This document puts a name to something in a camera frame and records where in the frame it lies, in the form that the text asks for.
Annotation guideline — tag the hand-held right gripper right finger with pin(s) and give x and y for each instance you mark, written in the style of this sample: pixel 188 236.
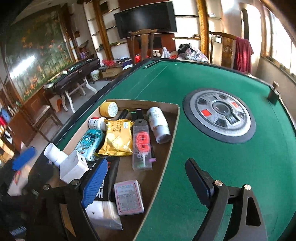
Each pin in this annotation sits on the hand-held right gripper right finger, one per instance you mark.
pixel 200 183

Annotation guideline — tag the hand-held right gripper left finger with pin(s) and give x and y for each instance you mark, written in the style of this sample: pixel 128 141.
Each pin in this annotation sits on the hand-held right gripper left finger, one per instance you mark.
pixel 94 183

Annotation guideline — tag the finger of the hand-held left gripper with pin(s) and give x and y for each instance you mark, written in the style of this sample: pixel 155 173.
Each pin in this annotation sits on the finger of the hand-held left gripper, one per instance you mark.
pixel 24 157

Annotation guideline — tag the white box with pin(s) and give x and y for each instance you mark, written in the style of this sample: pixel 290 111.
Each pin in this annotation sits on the white box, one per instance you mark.
pixel 72 165

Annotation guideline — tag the large white bottle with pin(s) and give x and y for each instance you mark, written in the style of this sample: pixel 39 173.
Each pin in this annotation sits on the large white bottle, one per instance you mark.
pixel 54 153

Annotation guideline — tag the black and white wipes packet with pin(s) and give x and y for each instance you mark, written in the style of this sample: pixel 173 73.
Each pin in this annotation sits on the black and white wipes packet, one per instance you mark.
pixel 104 215

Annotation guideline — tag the small pink patterned box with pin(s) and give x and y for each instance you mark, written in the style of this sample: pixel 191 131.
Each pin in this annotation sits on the small pink patterned box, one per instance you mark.
pixel 128 197

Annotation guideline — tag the blue cartoon tissue pack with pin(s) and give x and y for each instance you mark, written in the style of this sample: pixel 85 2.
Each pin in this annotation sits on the blue cartoon tissue pack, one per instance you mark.
pixel 89 143

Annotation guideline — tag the yellow snack packet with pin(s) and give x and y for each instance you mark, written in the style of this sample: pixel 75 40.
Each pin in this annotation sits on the yellow snack packet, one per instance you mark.
pixel 118 139

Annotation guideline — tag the cardboard box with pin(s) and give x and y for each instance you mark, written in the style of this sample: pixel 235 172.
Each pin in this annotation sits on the cardboard box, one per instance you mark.
pixel 159 153

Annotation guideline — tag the small white bottle red label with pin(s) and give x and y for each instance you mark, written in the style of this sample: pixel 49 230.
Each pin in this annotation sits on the small white bottle red label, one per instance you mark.
pixel 96 122

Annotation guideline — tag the clear case with red insert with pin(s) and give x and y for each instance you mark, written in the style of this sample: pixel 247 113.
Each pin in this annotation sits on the clear case with red insert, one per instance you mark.
pixel 142 143

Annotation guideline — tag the white bottle green print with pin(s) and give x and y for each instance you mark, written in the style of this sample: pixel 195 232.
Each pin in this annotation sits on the white bottle green print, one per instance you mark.
pixel 158 125

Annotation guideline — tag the black marker yellow cap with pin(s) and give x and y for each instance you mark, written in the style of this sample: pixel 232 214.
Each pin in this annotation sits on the black marker yellow cap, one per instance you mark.
pixel 124 114

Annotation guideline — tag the yellow tape roll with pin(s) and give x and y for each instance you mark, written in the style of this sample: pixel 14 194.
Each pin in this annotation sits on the yellow tape roll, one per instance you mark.
pixel 108 109

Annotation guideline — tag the wooden stool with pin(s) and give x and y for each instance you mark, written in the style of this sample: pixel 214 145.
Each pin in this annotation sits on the wooden stool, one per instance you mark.
pixel 44 111

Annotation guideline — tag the orange and white stool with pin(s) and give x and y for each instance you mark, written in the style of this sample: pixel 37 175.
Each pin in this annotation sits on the orange and white stool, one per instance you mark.
pixel 56 103

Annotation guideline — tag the round grey table control panel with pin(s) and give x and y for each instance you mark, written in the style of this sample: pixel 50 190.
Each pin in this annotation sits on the round grey table control panel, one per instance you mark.
pixel 219 113

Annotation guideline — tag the dark folding game table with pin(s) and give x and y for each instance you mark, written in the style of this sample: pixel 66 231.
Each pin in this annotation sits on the dark folding game table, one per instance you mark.
pixel 76 71

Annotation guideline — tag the white bucket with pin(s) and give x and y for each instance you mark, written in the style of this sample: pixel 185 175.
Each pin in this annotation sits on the white bucket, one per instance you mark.
pixel 94 74

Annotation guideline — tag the low wooden cabinet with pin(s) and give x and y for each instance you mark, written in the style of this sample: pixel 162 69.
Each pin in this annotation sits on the low wooden cabinet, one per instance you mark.
pixel 111 71

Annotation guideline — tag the black holder with wooden knob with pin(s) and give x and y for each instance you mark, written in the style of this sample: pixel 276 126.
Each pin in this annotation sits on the black holder with wooden knob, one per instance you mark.
pixel 274 96

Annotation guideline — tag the red plastic bag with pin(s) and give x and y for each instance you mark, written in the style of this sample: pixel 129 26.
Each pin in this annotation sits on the red plastic bag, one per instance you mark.
pixel 108 62

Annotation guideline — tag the floral bag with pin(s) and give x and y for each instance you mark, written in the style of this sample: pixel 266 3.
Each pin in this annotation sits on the floral bag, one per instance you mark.
pixel 196 55

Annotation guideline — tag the metal rod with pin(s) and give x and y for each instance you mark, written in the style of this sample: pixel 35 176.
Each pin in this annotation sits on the metal rod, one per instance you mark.
pixel 151 64

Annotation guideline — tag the carved back wooden chair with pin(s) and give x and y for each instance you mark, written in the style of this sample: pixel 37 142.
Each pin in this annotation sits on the carved back wooden chair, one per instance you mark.
pixel 227 52

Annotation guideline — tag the clear plastic bag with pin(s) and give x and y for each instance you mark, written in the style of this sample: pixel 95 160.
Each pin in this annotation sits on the clear plastic bag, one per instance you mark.
pixel 165 53

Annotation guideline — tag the red cloth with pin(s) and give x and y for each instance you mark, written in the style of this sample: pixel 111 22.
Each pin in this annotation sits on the red cloth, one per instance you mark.
pixel 242 55

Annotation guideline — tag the black cloth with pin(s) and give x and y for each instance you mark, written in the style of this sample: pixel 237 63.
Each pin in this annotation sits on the black cloth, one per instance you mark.
pixel 185 47

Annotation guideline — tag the slat back wooden chair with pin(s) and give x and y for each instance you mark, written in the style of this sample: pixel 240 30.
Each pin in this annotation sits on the slat back wooden chair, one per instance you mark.
pixel 142 44

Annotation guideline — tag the window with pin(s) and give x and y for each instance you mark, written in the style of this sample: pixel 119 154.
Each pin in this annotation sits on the window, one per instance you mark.
pixel 277 34

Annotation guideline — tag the standing air conditioner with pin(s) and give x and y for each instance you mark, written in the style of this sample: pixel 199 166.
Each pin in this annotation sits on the standing air conditioner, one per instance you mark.
pixel 245 20

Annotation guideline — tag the black television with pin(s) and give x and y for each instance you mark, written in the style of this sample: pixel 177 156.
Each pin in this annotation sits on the black television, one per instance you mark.
pixel 145 19

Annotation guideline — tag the floral wall painting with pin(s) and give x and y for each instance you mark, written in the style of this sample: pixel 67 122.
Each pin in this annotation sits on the floral wall painting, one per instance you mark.
pixel 34 53

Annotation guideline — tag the wooden wall shelf unit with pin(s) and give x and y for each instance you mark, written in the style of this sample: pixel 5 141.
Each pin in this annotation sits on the wooden wall shelf unit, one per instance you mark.
pixel 189 25

